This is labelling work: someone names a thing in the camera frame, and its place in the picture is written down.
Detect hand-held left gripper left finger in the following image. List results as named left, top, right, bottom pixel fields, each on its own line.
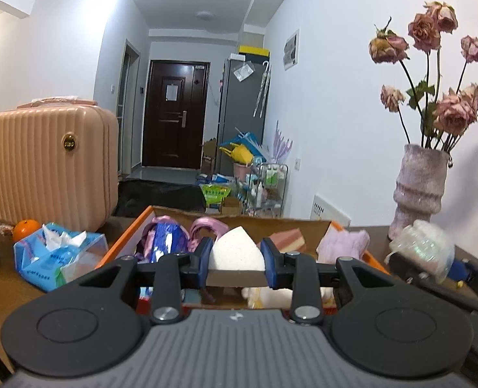
left=77, top=236, right=214, bottom=325

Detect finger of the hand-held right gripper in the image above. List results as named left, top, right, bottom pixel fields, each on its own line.
left=386, top=253, right=478, bottom=315
left=449, top=258, right=478, bottom=292

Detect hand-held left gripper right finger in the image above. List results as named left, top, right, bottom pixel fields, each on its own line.
left=260, top=236, right=389, bottom=326

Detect pink and yellow layered sponge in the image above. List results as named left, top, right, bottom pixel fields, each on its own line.
left=272, top=227, right=308, bottom=256

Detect white wedge sponge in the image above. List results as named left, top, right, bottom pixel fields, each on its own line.
left=206, top=226, right=266, bottom=287

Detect yellow sheep plush toy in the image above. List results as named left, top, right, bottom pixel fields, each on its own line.
left=241, top=285, right=337, bottom=310

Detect purple satin scrunchie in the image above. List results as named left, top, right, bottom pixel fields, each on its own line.
left=189, top=217, right=229, bottom=251

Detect orange cardboard box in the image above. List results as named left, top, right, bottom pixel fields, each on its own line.
left=95, top=205, right=389, bottom=316

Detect blue packet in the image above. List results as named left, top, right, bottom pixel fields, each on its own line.
left=153, top=220, right=183, bottom=261

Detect pink satin scrunchie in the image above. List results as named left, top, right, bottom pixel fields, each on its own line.
left=136, top=215, right=191, bottom=263

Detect lilac fluffy towel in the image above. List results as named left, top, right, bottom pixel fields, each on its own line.
left=317, top=226, right=371, bottom=263

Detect small brown cardboard box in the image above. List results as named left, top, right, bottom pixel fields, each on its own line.
left=219, top=196, right=243, bottom=216

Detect green printed bag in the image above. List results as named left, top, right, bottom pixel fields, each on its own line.
left=200, top=184, right=231, bottom=207

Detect metal trolley rack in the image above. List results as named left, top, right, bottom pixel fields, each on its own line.
left=245, top=162, right=290, bottom=218

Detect black floor bag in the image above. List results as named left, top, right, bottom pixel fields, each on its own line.
left=113, top=180, right=207, bottom=219

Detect white panel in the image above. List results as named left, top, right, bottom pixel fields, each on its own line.
left=312, top=194, right=350, bottom=227

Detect blue and white floor packages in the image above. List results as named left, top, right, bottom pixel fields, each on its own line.
left=196, top=174, right=235, bottom=187

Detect pink textured vase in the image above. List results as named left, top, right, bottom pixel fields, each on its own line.
left=388, top=144, right=453, bottom=241

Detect tall brown cardboard box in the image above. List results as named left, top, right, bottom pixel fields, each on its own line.
left=202, top=139, right=218, bottom=176

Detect yellow plastic item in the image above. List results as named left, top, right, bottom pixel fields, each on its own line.
left=219, top=145, right=253, bottom=164

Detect blue plastic item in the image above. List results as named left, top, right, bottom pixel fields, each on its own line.
left=223, top=131, right=266, bottom=158

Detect dark brown entrance door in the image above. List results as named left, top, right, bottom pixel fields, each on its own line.
left=142, top=60, right=211, bottom=169

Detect grey refrigerator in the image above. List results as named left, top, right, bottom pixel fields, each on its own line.
left=217, top=57, right=270, bottom=178

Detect blue tissue pack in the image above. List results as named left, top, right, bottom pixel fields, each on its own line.
left=13, top=222, right=109, bottom=294

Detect white folded umbrella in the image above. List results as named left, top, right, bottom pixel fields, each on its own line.
left=254, top=61, right=272, bottom=119

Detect grey interior door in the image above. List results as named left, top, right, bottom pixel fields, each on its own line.
left=117, top=39, right=141, bottom=176

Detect pink ribbed suitcase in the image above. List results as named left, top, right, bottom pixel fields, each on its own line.
left=0, top=97, right=120, bottom=231

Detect orange fruit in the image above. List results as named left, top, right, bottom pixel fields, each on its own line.
left=12, top=219, right=41, bottom=243

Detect yellow and black box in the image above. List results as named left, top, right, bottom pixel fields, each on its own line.
left=239, top=45, right=271, bottom=60

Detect dried rose bouquet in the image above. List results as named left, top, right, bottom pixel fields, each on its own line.
left=369, top=1, right=478, bottom=154

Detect purple wall decoration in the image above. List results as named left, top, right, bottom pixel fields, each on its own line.
left=273, top=120, right=294, bottom=164

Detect wall poster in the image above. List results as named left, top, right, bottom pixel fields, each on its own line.
left=283, top=29, right=300, bottom=70

